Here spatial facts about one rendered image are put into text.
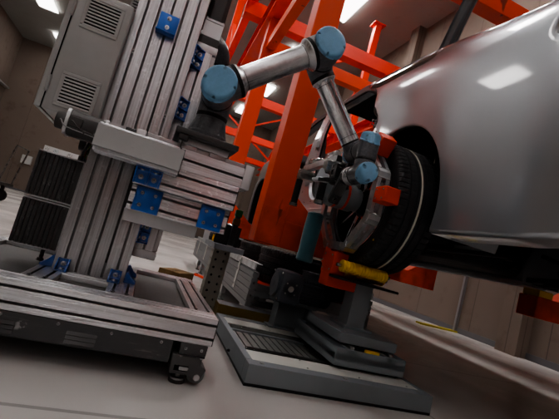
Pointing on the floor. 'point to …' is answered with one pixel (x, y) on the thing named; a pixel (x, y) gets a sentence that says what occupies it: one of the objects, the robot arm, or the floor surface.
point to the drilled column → (214, 275)
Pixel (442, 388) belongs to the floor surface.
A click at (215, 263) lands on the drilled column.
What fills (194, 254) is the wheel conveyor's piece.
